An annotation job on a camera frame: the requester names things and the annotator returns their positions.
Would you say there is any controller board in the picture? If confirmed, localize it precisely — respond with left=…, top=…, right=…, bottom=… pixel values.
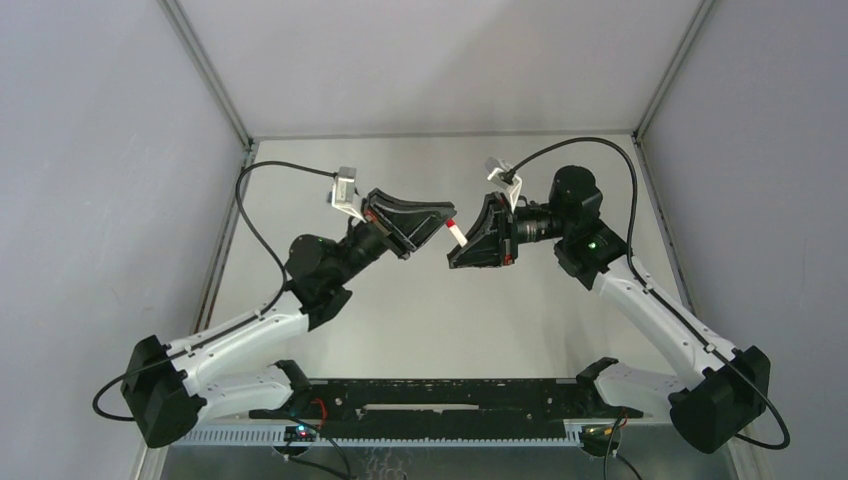
left=283, top=425, right=319, bottom=444
left=579, top=425, right=621, bottom=447

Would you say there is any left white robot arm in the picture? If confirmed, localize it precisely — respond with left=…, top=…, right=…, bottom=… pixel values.
left=120, top=189, right=456, bottom=449

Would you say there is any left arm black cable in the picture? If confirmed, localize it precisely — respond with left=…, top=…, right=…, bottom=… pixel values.
left=91, top=160, right=359, bottom=480

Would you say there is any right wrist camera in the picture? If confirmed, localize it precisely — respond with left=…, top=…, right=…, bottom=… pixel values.
left=484, top=157, right=523, bottom=209

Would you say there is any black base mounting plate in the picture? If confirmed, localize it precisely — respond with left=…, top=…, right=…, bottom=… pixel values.
left=248, top=375, right=623, bottom=443

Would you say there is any right controller board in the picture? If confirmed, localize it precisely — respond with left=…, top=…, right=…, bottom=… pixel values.
left=579, top=425, right=621, bottom=447

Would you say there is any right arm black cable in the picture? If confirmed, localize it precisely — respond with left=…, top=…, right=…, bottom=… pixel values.
left=503, top=137, right=792, bottom=452

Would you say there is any left controller board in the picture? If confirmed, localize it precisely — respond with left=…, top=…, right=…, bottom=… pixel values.
left=283, top=425, right=319, bottom=444

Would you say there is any aluminium frame rail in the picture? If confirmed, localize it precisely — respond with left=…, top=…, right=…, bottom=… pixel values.
left=132, top=377, right=751, bottom=446

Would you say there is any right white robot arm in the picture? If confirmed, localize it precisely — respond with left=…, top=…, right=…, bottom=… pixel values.
left=447, top=165, right=771, bottom=453

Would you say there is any white marker red end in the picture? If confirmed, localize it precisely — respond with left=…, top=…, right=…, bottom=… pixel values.
left=446, top=224, right=468, bottom=247

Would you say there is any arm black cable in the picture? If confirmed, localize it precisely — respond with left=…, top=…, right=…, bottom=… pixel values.
left=91, top=160, right=359, bottom=480
left=503, top=137, right=792, bottom=452

